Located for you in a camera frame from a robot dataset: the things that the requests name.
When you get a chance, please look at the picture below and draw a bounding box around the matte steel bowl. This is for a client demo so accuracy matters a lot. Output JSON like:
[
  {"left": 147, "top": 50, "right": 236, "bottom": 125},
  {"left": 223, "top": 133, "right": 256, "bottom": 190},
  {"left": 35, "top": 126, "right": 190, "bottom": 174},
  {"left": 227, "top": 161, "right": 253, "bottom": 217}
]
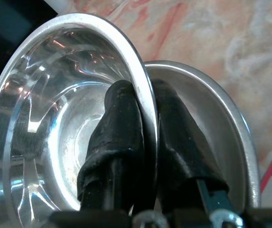
[{"left": 143, "top": 60, "right": 262, "bottom": 214}]

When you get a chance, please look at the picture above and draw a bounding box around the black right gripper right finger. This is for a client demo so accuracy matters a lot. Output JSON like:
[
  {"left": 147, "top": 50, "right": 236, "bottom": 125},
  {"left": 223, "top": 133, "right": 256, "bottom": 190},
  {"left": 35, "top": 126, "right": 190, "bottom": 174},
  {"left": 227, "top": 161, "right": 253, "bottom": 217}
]
[{"left": 151, "top": 78, "right": 233, "bottom": 214}]

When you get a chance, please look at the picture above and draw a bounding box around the shiny steel bowl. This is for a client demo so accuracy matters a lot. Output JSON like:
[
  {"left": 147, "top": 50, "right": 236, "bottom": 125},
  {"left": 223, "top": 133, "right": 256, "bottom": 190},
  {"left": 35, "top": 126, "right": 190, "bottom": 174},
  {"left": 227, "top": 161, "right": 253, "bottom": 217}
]
[{"left": 0, "top": 13, "right": 160, "bottom": 228}]

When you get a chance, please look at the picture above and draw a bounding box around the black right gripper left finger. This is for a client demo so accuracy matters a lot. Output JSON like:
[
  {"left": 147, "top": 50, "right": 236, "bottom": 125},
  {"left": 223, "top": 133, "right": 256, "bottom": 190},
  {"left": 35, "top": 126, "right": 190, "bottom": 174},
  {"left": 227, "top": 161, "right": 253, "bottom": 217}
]
[{"left": 77, "top": 79, "right": 144, "bottom": 211}]

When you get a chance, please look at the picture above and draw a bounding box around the pink marbled tablecloth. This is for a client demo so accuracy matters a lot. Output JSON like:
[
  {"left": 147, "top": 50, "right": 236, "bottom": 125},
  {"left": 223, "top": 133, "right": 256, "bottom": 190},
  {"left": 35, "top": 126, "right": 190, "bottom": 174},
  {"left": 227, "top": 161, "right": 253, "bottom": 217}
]
[{"left": 62, "top": 0, "right": 272, "bottom": 209}]

